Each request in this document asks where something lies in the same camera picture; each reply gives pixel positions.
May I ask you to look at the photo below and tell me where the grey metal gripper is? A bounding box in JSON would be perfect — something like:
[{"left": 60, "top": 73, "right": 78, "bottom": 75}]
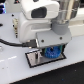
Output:
[{"left": 34, "top": 25, "right": 73, "bottom": 59}]

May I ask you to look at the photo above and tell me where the large blue gear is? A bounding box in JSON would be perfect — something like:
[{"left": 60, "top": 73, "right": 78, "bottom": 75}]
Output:
[{"left": 44, "top": 46, "right": 61, "bottom": 59}]

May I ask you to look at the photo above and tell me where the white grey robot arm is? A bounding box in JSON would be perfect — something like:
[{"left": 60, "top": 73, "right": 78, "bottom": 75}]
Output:
[{"left": 18, "top": 0, "right": 80, "bottom": 58}]

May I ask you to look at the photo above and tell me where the beige connector block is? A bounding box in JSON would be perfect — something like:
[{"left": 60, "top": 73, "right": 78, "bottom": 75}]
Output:
[{"left": 13, "top": 18, "right": 18, "bottom": 38}]

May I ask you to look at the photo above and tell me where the black framed peg base plate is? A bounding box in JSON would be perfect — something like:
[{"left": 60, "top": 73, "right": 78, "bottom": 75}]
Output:
[{"left": 26, "top": 50, "right": 66, "bottom": 68}]

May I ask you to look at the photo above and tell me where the black cable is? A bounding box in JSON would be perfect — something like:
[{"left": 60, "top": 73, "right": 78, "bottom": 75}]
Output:
[{"left": 0, "top": 38, "right": 38, "bottom": 49}]

